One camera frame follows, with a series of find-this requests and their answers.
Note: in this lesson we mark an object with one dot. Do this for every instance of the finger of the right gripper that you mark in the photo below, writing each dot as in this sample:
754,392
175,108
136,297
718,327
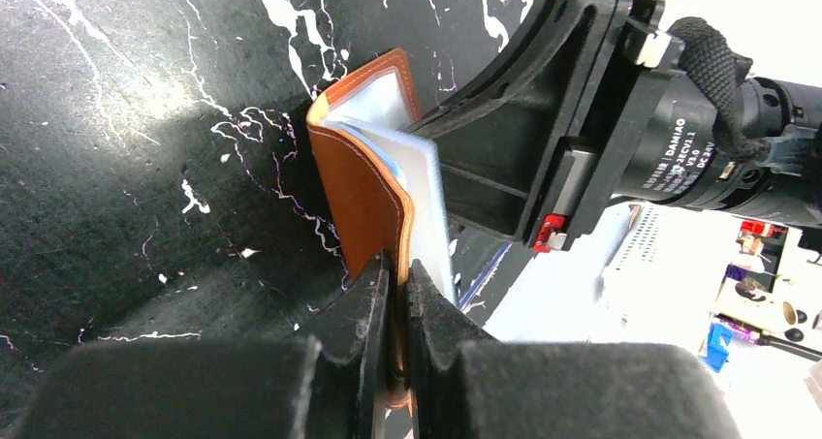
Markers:
501,135

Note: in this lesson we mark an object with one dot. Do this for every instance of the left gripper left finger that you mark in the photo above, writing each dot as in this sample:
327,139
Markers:
326,380

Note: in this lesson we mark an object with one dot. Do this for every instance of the brown leather card holder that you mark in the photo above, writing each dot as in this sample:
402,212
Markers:
384,188

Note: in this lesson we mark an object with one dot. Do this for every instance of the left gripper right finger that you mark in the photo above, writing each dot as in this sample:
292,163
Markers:
467,384

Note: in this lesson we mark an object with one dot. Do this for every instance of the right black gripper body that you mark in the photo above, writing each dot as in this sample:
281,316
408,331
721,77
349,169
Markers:
708,137

